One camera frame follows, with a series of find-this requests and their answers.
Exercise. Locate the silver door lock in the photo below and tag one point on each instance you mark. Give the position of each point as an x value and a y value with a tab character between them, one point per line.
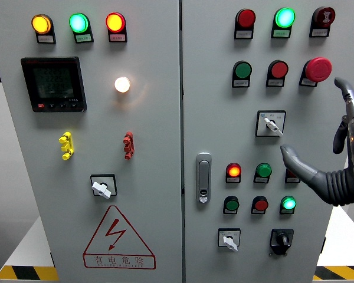
203	177

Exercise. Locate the dark red buzzer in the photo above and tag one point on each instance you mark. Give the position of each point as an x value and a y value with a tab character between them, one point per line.
324	16

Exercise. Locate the dark red round lamp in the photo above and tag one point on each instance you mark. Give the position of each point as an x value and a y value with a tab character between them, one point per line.
246	18

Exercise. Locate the red warning triangle sticker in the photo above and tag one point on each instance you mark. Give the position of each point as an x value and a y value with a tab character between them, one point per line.
118	261

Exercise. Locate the yellow round lamp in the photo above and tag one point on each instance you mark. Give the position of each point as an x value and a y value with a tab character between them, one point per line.
41	24

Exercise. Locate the small red lit lamp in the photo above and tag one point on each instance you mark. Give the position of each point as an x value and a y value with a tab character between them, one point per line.
234	170

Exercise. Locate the black display meter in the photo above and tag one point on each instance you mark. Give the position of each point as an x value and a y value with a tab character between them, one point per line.
54	84

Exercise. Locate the large red stop button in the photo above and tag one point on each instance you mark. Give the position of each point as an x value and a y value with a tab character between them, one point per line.
318	69

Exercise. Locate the small green push button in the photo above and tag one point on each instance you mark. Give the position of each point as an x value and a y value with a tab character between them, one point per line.
232	204
264	170

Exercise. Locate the black yellow striped tape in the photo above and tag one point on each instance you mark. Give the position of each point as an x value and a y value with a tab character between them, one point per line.
26	273
339	273

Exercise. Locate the small label plate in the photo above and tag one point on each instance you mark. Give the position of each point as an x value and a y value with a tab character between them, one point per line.
275	82
286	212
281	34
258	211
240	83
243	34
261	180
319	32
292	180
118	37
233	179
229	211
83	38
307	82
45	39

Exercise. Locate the green lit round lamp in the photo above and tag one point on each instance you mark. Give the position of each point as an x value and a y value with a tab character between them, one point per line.
285	17
78	23

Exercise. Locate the pale grey cabinet door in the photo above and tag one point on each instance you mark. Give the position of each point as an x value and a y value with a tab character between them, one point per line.
153	132
218	132

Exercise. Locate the white lit lamp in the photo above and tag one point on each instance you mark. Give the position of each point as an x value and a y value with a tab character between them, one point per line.
122	84

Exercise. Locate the red-orange lit round lamp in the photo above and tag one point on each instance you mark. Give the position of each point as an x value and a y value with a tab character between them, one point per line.
115	22

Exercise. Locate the small green lit lamp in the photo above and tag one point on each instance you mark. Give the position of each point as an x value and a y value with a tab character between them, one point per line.
288	203

